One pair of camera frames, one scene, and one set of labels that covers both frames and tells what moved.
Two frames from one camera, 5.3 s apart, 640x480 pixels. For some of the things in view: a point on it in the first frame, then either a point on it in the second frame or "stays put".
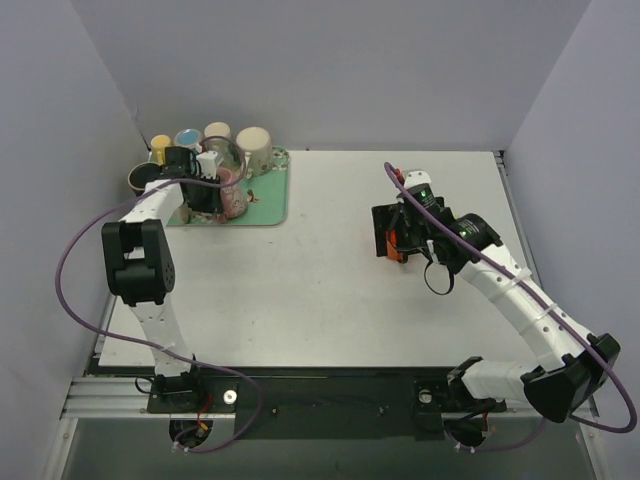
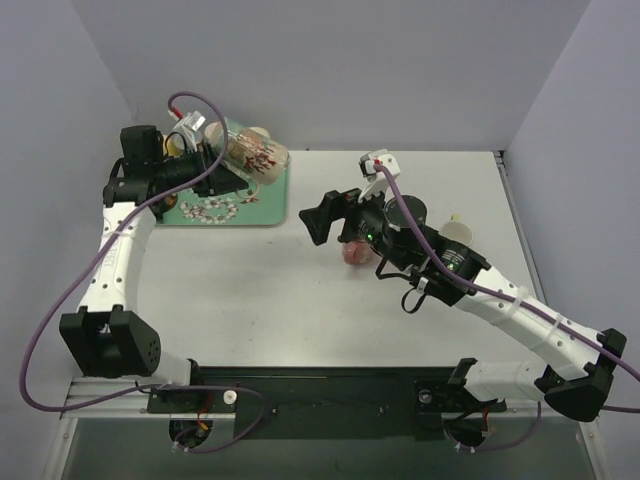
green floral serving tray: (268, 200) stays put
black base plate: (322, 403) stays put
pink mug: (233, 199) → (355, 252)
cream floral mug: (183, 213) → (259, 157)
